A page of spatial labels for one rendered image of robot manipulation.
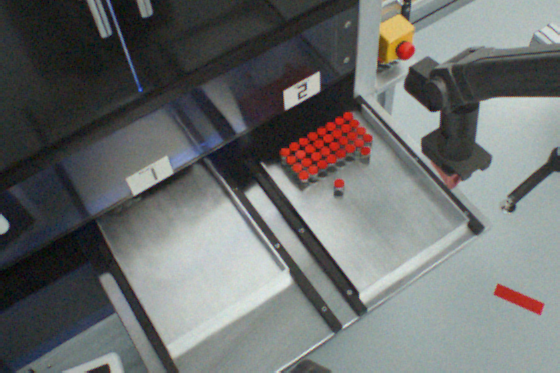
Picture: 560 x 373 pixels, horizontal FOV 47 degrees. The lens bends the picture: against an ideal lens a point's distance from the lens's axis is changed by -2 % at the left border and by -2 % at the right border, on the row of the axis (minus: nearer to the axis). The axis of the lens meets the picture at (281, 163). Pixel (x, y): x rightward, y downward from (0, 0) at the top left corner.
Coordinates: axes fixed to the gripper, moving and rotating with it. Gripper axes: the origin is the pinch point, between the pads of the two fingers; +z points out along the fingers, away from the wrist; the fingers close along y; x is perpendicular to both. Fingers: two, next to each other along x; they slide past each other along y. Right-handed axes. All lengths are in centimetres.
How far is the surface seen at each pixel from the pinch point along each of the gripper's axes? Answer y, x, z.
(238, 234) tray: 25.3, 31.1, 16.1
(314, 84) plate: 35.8, 3.9, 0.2
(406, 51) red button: 32.9, -17.3, 1.6
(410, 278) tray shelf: -0.7, 9.3, 20.4
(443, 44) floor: 108, -100, 91
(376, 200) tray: 16.0, 4.4, 17.4
